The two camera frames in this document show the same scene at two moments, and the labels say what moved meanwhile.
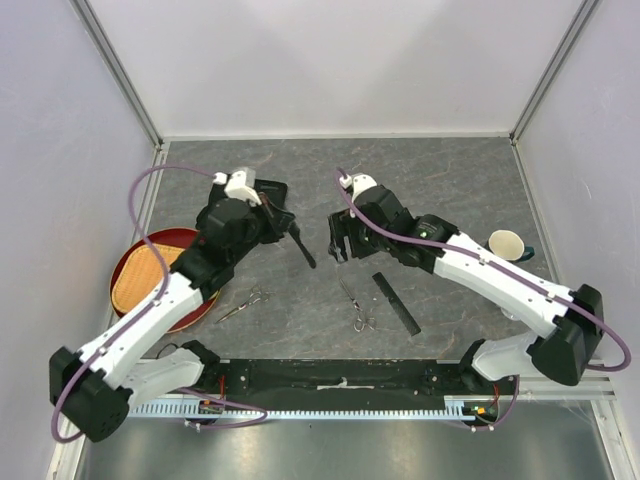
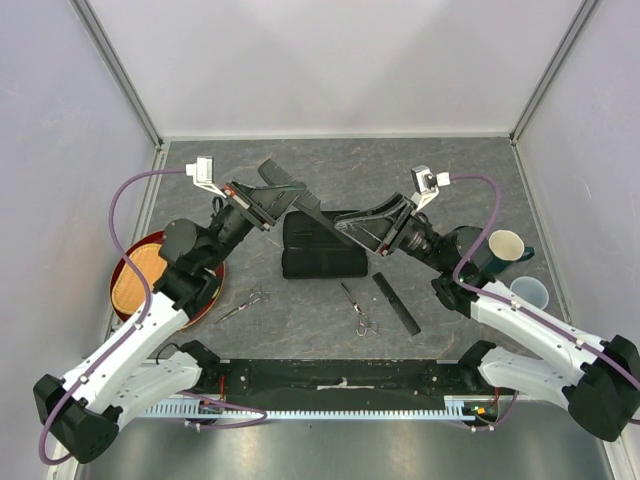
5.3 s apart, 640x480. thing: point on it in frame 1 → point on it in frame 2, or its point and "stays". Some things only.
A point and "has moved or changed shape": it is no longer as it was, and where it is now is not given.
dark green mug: [509, 245] stays
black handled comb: [294, 230] → [305, 201]
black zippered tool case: [276, 191] has moved or changed shape
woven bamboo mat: [138, 273] stays
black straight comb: [400, 310] stays
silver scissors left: [254, 297] stays
